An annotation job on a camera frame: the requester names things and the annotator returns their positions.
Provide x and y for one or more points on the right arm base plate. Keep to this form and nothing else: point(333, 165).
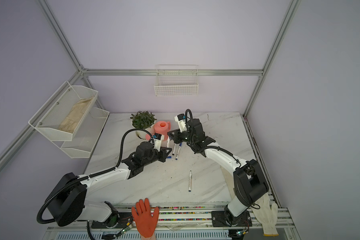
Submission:
point(225, 219)

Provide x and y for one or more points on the beige green work glove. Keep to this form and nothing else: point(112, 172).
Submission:
point(229, 181)

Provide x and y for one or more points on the white mesh shelf bin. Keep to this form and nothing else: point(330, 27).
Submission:
point(83, 143)
point(48, 118)

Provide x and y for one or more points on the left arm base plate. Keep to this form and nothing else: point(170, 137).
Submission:
point(118, 221)

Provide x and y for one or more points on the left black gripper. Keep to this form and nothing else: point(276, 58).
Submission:
point(162, 152)

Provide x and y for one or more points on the beige glove in shelf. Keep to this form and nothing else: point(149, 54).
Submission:
point(71, 121)

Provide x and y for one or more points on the orange rubber glove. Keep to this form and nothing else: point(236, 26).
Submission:
point(146, 220)

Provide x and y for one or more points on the white lower mesh shelf bin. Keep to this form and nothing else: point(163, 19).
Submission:
point(83, 143)

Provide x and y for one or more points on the white wire wall basket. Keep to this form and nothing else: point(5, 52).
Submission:
point(176, 80)

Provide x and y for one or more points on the pink watering can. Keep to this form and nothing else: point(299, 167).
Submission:
point(161, 127)

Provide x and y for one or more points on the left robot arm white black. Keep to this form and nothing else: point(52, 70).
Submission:
point(68, 202)

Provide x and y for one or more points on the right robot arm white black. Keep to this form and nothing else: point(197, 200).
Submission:
point(250, 183)

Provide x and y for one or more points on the white knit glove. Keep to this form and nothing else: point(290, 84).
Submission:
point(267, 215)

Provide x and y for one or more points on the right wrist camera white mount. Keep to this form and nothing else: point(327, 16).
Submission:
point(181, 121)

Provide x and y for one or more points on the white upper mesh shelf bin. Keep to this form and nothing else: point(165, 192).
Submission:
point(48, 118)

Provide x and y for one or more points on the potted green plant white pot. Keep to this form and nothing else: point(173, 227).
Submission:
point(144, 120)

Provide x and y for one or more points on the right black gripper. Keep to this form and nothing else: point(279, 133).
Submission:
point(177, 135)

